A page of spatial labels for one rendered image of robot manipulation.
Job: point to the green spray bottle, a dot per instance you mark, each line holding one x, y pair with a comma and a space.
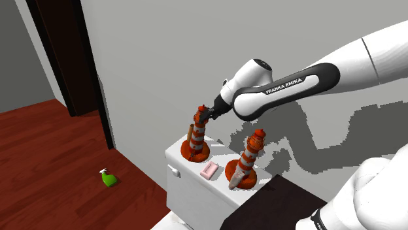
109, 179

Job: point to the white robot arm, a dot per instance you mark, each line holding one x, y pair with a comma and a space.
347, 63

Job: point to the pink soap bar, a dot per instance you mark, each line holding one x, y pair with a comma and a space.
209, 170

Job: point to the orange white lighthouse figure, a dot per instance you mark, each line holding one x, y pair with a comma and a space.
197, 140
248, 159

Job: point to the dark robot stand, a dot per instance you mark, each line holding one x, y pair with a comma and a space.
274, 207

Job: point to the brown cylinder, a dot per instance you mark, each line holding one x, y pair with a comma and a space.
190, 132

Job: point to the dark brown door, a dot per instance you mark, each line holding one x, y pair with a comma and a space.
63, 51

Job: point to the white toilet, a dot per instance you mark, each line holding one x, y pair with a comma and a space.
194, 194

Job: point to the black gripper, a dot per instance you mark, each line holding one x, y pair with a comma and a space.
218, 107

